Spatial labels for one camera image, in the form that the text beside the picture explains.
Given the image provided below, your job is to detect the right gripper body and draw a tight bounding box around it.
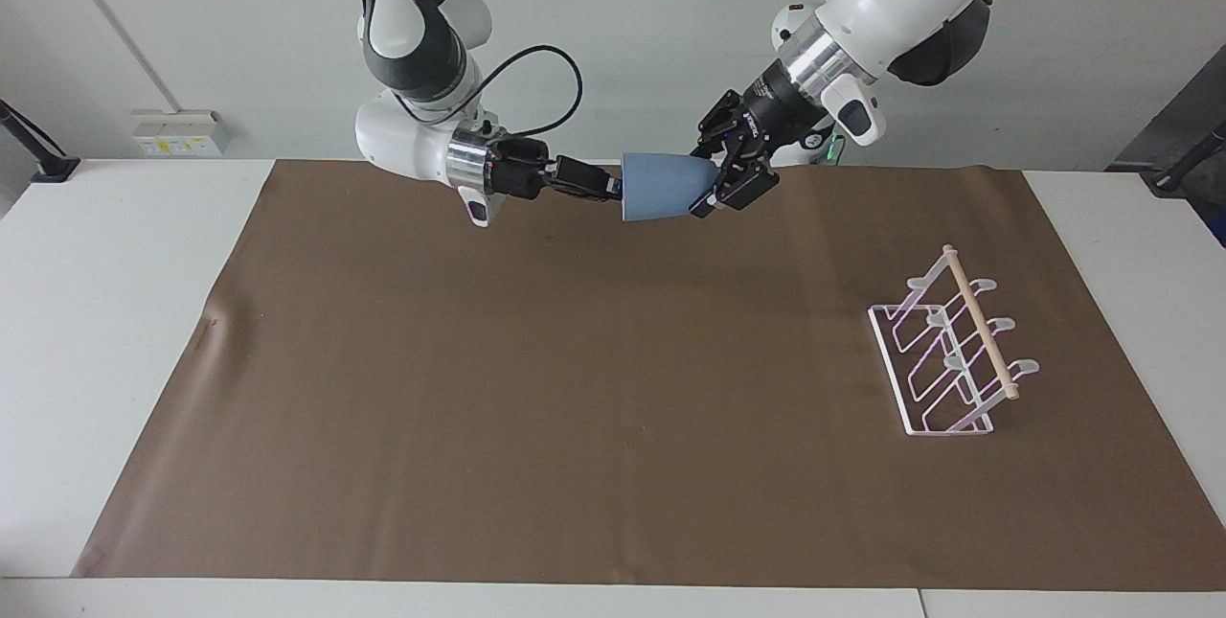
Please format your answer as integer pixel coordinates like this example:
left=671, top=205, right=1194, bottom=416
left=487, top=136, right=555, bottom=201

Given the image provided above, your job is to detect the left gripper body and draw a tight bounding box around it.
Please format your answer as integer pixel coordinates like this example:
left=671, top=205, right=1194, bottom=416
left=726, top=62, right=817, bottom=157

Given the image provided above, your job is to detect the blue cup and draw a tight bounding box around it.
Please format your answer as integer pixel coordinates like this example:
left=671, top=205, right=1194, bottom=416
left=621, top=152, right=721, bottom=224

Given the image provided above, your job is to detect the white wall socket box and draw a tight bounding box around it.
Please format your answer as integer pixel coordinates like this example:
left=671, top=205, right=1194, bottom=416
left=132, top=110, right=232, bottom=158

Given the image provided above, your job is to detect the white wall cable conduit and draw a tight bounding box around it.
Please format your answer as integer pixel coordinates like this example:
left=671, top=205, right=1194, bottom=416
left=53, top=0, right=183, bottom=113

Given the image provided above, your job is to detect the black stand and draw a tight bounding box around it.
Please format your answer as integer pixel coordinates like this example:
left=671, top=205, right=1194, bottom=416
left=0, top=99, right=81, bottom=184
left=1149, top=123, right=1226, bottom=196

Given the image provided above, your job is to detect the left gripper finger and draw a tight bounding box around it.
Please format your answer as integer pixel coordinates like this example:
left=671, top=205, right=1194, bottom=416
left=689, top=143, right=780, bottom=218
left=693, top=90, right=745, bottom=161

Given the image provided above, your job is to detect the white wire cup holder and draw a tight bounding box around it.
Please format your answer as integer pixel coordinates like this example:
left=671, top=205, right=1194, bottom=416
left=867, top=244, right=1041, bottom=437

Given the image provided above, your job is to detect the black cable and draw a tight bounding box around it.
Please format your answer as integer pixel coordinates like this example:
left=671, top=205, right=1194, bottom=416
left=388, top=45, right=584, bottom=159

